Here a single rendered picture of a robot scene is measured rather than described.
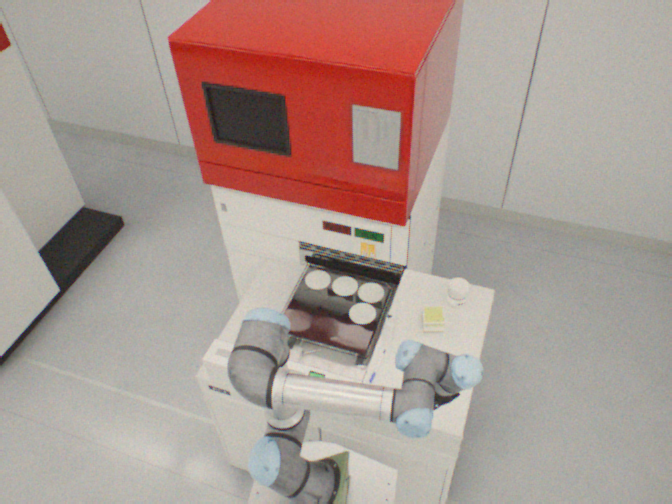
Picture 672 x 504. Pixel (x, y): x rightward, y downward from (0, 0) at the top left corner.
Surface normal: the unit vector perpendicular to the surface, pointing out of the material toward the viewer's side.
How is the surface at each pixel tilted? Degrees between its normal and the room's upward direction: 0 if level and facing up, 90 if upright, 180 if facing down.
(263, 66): 90
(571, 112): 90
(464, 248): 0
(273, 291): 0
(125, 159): 0
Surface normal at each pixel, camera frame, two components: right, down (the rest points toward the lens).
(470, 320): -0.04, -0.69
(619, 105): -0.34, 0.68
